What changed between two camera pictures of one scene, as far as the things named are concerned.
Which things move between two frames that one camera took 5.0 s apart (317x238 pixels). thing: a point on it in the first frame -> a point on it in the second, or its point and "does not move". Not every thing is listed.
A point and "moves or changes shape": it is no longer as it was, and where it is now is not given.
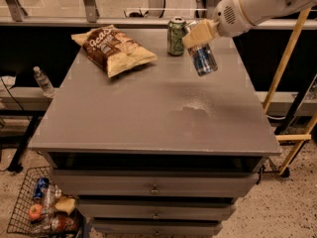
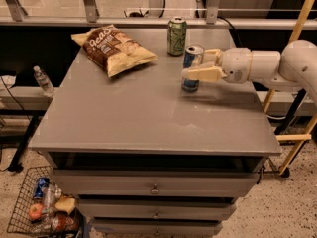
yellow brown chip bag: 114,50 does not move
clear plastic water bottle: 45,82 does not move
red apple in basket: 35,211 does not move
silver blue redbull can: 204,59 moves or changes shape
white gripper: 228,20 -> 236,64
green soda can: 175,36 does not move
